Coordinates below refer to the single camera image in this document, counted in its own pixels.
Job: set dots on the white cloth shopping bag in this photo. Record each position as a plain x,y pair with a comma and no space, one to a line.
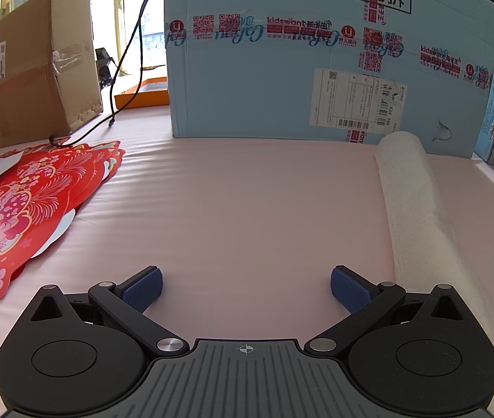
412,209

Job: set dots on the flat orange box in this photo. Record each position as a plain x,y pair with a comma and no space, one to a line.
151,98

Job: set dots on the large blue cardboard box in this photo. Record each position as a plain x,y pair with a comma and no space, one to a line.
251,96

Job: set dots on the stack of red paper decorations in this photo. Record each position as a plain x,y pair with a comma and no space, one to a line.
25,209

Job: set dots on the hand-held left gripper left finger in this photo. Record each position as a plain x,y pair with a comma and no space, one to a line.
144,288

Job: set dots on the taped brown cardboard box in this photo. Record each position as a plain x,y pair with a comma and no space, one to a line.
20,96

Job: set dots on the gold window frame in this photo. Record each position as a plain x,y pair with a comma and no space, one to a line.
121,30

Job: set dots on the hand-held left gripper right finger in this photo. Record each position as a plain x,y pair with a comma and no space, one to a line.
348,289

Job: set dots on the small black device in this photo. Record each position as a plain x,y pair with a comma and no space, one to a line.
104,67

